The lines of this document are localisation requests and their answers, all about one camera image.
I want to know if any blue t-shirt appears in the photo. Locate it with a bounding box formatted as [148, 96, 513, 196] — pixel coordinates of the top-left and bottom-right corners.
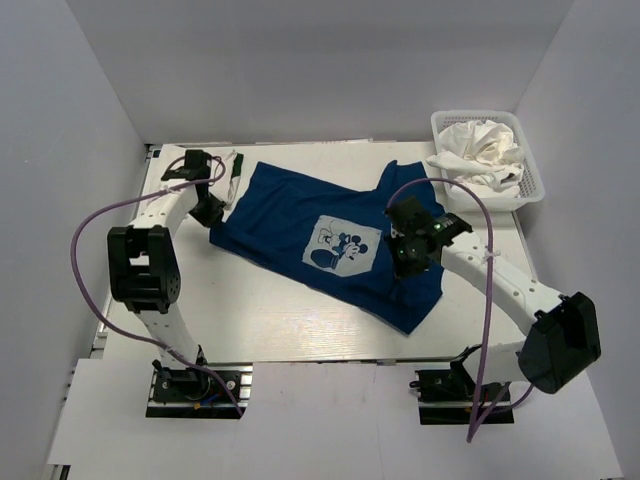
[210, 161, 444, 334]

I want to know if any white t-shirt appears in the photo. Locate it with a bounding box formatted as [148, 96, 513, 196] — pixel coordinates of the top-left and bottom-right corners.
[426, 120, 525, 198]
[157, 145, 244, 211]

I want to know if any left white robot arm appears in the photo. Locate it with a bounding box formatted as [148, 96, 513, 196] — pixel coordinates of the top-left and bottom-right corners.
[107, 149, 226, 399]

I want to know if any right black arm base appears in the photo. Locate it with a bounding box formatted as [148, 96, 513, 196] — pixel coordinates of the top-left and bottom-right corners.
[409, 369, 514, 426]

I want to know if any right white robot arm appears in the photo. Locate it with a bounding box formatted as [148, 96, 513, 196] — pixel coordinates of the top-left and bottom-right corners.
[385, 196, 601, 399]

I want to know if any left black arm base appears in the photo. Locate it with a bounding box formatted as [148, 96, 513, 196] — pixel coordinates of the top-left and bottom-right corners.
[145, 361, 253, 420]

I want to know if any folded white t-shirt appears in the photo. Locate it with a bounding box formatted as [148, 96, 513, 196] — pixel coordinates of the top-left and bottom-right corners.
[157, 145, 244, 211]

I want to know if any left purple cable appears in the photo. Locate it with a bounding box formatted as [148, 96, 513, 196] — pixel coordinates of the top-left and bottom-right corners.
[70, 155, 246, 419]

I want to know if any purple cable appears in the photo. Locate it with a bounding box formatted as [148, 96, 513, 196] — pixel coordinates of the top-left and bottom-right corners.
[70, 155, 246, 419]
[387, 177, 535, 444]

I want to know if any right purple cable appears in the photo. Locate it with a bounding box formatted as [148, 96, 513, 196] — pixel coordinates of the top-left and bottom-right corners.
[387, 177, 535, 444]

